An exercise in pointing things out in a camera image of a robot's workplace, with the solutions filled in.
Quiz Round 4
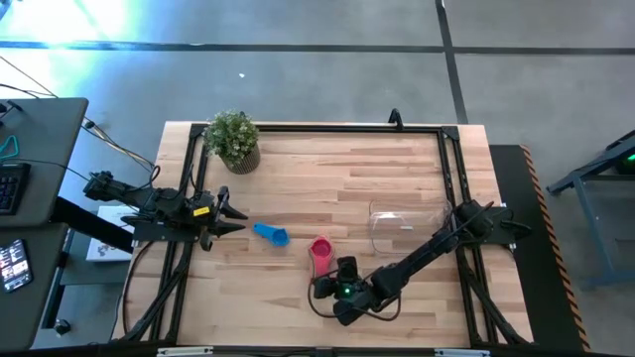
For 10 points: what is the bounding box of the black desk leg beam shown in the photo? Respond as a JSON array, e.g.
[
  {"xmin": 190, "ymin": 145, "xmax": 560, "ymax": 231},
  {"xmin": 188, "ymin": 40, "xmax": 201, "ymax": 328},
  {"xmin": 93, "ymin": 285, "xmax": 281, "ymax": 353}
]
[{"xmin": 49, "ymin": 196, "xmax": 135, "ymax": 254}]

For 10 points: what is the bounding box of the blue metal stand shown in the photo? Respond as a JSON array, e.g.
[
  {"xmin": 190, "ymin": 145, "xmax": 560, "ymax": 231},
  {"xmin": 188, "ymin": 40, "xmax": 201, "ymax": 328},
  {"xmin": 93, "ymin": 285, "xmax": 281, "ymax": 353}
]
[{"xmin": 547, "ymin": 129, "xmax": 635, "ymax": 289}]

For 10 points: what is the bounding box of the green plant in ribbed pot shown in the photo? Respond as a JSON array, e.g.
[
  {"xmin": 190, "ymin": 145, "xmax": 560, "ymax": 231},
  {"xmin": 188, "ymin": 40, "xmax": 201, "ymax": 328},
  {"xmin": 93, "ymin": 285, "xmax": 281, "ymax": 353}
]
[{"xmin": 202, "ymin": 109, "xmax": 262, "ymax": 176}]

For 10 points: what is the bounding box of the black cable bundle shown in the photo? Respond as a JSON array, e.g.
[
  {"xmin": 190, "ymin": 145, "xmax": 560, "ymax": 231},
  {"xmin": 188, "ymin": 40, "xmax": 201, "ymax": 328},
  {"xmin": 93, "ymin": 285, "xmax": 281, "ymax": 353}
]
[{"xmin": 0, "ymin": 54, "xmax": 156, "ymax": 173}]

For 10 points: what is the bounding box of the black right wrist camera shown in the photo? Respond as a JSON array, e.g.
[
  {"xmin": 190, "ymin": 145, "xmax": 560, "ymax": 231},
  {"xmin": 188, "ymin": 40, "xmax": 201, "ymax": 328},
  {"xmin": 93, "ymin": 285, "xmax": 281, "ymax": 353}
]
[{"xmin": 336, "ymin": 255, "xmax": 360, "ymax": 285}]

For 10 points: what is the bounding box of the black keyboard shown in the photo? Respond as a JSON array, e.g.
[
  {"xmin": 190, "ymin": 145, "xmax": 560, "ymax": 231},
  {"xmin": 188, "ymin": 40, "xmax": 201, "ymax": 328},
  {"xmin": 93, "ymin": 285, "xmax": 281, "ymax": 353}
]
[{"xmin": 0, "ymin": 162, "xmax": 32, "ymax": 216}]

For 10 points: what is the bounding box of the blue measuring cup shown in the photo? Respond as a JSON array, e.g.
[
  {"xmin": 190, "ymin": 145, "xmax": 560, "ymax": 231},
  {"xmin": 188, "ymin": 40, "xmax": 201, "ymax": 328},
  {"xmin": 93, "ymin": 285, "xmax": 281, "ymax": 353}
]
[{"xmin": 252, "ymin": 221, "xmax": 292, "ymax": 248}]

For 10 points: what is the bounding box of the teal clip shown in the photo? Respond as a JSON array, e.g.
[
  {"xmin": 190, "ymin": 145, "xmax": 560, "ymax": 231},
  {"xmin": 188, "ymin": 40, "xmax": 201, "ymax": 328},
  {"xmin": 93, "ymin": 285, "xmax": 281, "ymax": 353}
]
[{"xmin": 0, "ymin": 134, "xmax": 20, "ymax": 161}]

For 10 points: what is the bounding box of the smartphone with lit screen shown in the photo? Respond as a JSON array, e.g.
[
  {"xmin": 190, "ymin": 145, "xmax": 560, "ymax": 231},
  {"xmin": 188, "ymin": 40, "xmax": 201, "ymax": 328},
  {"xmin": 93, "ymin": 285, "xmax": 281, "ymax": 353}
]
[{"xmin": 0, "ymin": 238, "xmax": 34, "ymax": 294}]

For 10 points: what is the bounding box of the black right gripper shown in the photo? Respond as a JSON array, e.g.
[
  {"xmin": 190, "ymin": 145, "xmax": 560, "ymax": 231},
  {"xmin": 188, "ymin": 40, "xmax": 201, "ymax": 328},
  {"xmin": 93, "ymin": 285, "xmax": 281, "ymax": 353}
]
[{"xmin": 313, "ymin": 275, "xmax": 394, "ymax": 328}]

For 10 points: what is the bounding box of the white table-edge bracket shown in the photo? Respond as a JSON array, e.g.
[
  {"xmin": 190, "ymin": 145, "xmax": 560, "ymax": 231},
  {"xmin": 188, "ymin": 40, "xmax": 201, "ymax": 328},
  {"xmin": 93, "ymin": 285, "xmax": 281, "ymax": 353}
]
[
  {"xmin": 157, "ymin": 346, "xmax": 214, "ymax": 357},
  {"xmin": 435, "ymin": 348, "xmax": 491, "ymax": 357}
]

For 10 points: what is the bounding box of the black aluminium table frame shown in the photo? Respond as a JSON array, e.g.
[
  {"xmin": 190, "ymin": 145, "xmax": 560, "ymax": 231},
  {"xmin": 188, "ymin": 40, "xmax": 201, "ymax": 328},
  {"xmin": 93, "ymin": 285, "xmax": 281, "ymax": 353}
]
[{"xmin": 114, "ymin": 121, "xmax": 536, "ymax": 348}]

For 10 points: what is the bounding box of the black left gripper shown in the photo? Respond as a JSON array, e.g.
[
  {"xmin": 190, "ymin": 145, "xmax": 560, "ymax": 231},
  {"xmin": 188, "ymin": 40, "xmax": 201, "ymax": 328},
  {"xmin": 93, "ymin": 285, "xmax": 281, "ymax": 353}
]
[{"xmin": 188, "ymin": 185, "xmax": 250, "ymax": 252}]

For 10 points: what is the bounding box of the clear plastic basket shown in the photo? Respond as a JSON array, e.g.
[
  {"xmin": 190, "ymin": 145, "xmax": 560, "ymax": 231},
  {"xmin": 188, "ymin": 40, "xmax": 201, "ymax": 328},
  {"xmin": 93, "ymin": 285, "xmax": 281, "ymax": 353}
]
[{"xmin": 367, "ymin": 197, "xmax": 455, "ymax": 257}]

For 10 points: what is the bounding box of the white box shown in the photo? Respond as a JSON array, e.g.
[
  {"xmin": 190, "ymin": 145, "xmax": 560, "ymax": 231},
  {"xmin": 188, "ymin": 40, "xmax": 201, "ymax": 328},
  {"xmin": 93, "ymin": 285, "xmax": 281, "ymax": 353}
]
[{"xmin": 86, "ymin": 205, "xmax": 140, "ymax": 263}]

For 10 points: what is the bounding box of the orange measuring cup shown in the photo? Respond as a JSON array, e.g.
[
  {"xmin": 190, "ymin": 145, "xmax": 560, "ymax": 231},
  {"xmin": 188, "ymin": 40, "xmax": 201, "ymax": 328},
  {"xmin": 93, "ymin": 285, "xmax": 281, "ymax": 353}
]
[{"xmin": 307, "ymin": 234, "xmax": 337, "ymax": 280}]

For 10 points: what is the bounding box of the grey desk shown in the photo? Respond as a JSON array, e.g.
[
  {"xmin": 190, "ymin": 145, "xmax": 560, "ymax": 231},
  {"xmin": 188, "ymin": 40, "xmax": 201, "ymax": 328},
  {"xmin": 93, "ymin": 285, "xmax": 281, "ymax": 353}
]
[
  {"xmin": 0, "ymin": 97, "xmax": 89, "ymax": 228},
  {"xmin": 0, "ymin": 222, "xmax": 69, "ymax": 353}
]

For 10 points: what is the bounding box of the black hazard-striped floor mat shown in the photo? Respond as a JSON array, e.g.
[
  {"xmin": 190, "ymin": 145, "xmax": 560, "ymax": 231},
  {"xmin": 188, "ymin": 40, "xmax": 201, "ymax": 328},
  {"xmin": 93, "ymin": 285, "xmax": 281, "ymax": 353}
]
[{"xmin": 488, "ymin": 144, "xmax": 592, "ymax": 353}]

